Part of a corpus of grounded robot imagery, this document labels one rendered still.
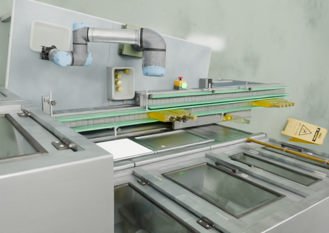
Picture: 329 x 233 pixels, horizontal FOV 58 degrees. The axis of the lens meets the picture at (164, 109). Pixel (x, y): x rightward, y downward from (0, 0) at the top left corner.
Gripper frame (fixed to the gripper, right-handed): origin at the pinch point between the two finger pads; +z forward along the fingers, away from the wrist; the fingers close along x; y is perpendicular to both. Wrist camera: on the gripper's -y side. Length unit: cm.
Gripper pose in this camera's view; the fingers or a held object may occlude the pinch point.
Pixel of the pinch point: (48, 51)
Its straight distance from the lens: 189.9
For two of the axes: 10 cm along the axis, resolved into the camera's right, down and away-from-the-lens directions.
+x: -1.8, 9.6, 2.1
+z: -5.8, -2.7, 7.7
